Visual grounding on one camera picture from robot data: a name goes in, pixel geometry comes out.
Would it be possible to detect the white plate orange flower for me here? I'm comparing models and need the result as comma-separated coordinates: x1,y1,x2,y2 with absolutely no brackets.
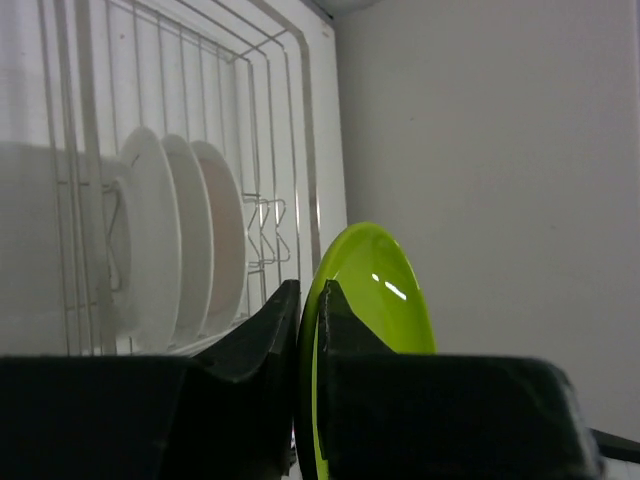
162,134,214,345

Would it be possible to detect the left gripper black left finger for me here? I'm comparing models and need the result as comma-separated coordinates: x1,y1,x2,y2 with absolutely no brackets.
1,280,300,479

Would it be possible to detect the metal wire dish rack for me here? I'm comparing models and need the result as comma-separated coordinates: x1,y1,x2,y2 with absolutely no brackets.
0,0,324,357

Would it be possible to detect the green plate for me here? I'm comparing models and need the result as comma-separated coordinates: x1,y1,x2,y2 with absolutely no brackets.
294,222,436,479

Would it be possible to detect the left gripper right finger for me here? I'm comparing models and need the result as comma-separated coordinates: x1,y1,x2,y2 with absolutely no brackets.
317,280,605,479

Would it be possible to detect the white plate colourful print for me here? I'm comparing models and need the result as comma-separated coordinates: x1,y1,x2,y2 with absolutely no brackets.
191,140,248,336

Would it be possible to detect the white plate dark pattern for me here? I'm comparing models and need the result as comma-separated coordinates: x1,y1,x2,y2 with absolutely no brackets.
108,126,182,353

